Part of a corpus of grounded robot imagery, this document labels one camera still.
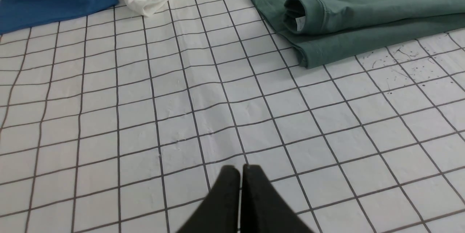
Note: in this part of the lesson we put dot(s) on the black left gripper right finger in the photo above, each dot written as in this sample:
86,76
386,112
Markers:
263,210

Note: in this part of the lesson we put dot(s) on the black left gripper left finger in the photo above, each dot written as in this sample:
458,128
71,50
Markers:
219,211

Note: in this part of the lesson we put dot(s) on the green long-sleeve top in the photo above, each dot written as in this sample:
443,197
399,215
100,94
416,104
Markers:
326,31

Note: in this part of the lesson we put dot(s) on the white grid tablecloth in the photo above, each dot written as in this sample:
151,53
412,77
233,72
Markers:
118,123

